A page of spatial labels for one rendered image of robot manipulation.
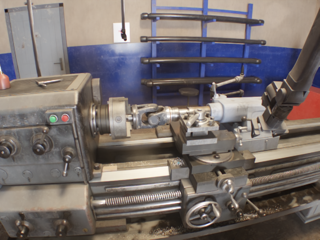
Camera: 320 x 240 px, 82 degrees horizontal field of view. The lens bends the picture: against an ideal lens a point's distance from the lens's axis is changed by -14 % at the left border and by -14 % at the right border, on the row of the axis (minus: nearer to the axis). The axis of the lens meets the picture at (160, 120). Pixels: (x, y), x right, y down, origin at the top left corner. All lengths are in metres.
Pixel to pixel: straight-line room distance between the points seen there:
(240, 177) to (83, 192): 0.84
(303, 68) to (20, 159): 1.24
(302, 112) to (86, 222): 3.68
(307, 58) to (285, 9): 4.91
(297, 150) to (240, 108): 0.56
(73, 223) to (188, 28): 3.89
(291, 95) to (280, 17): 4.80
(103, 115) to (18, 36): 3.58
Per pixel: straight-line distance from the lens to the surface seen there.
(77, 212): 1.19
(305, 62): 0.66
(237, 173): 1.22
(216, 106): 1.35
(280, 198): 1.90
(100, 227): 1.46
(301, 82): 0.68
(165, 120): 1.26
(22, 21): 4.54
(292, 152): 1.65
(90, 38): 4.22
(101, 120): 1.20
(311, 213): 2.40
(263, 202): 1.81
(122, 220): 1.47
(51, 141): 1.08
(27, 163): 1.20
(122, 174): 1.22
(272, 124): 0.81
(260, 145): 1.52
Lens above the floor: 1.59
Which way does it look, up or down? 24 degrees down
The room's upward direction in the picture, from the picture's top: straight up
